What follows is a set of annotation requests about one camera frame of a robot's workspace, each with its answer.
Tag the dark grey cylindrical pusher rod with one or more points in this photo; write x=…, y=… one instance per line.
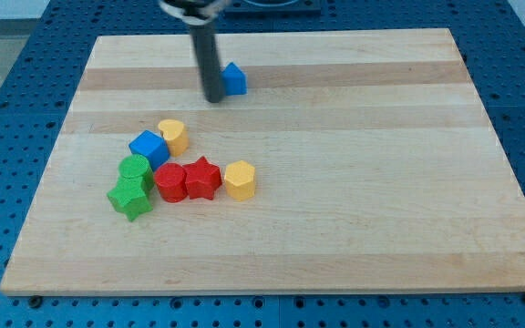
x=207, y=57

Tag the silver ring rod mount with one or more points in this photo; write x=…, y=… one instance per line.
x=193, y=12

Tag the blue triangle block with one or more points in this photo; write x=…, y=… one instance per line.
x=234, y=79

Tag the yellow heart block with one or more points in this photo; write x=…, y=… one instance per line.
x=175, y=134

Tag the blue cube block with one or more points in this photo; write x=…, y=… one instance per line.
x=151, y=146

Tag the red star block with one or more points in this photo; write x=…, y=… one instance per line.
x=202, y=179

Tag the yellow hexagon block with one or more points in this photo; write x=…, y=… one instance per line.
x=239, y=180

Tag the red cylinder block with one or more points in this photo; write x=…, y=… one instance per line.
x=170, y=181

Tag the green cylinder block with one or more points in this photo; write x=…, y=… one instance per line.
x=137, y=167

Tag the green star block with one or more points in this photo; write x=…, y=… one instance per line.
x=130, y=197

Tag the light wooden board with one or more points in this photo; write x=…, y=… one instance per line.
x=377, y=170

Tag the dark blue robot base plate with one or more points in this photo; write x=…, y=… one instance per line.
x=273, y=7

